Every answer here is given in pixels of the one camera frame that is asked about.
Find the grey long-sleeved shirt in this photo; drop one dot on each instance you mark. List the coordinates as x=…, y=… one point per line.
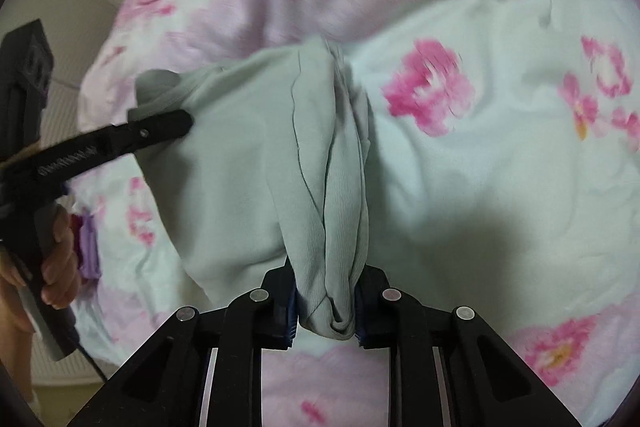
x=240, y=187

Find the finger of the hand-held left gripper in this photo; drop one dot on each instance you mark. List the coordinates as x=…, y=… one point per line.
x=150, y=129

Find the person's left hand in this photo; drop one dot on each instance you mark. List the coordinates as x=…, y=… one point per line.
x=62, y=267

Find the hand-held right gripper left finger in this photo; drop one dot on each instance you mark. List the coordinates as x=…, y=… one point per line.
x=287, y=312

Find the pink floral duvet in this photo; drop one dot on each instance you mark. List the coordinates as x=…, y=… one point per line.
x=475, y=217

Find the purple folded garment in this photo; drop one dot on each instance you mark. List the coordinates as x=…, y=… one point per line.
x=90, y=252

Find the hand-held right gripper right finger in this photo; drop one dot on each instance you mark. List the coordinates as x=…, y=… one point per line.
x=361, y=319

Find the person's left forearm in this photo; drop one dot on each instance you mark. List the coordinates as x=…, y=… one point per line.
x=12, y=307

